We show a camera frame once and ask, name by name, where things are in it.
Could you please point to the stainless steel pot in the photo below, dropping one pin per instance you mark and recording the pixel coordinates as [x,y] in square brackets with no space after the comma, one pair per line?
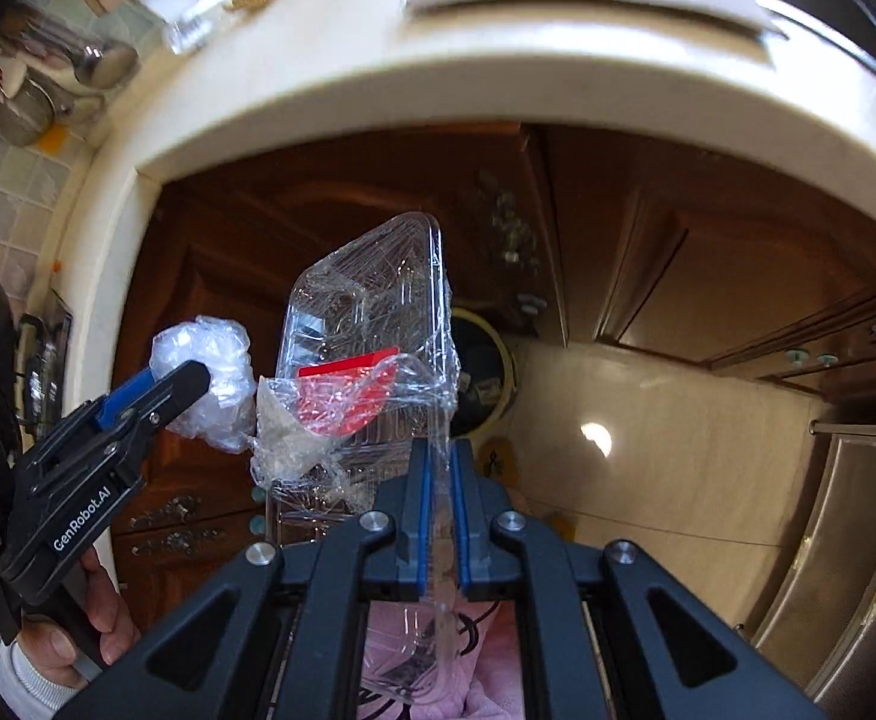
[33,109]

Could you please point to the clear plastic bottle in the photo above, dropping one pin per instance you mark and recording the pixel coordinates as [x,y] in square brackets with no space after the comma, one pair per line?
[194,26]

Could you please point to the clear plastic tray red label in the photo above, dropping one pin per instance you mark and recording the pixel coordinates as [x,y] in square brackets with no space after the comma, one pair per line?
[378,300]

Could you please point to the wooden cabinet door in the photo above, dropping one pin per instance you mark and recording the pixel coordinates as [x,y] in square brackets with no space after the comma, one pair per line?
[745,277]
[220,240]

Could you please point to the pink printed clothing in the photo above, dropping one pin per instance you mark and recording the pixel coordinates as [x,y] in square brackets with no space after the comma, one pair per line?
[492,675]

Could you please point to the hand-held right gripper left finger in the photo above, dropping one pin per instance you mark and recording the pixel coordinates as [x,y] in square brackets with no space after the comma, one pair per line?
[424,517]

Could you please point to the stainless steel appliance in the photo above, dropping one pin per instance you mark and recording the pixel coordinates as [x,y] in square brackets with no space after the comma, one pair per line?
[843,562]

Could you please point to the stainless steel ladle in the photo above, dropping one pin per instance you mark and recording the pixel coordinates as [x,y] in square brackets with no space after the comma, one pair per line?
[108,64]

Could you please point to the clear plastic wrap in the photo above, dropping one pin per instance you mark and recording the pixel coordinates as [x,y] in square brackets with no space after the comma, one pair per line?
[209,360]

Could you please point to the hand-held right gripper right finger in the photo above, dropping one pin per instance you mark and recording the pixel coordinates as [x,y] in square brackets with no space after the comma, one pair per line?
[462,517]

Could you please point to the person's left hand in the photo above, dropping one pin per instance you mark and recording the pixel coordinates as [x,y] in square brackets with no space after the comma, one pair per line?
[112,607]

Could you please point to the round trash bin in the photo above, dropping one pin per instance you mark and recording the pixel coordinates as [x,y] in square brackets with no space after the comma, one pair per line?
[483,382]

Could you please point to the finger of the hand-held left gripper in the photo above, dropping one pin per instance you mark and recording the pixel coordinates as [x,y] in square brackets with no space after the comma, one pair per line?
[183,386]
[129,396]

